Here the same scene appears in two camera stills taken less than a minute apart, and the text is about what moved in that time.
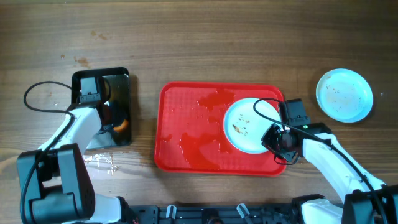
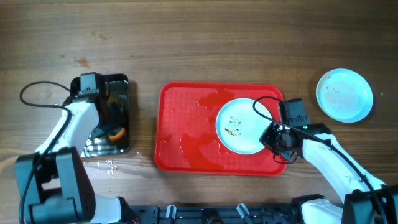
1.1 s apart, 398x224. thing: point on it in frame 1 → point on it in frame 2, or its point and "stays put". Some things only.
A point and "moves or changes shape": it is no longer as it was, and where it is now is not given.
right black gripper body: (273, 140) stays put
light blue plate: (244, 127) moves or changes shape
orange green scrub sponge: (122, 127) → (116, 134)
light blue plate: (344, 95) stays put
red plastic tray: (189, 136) stays put
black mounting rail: (212, 214) stays put
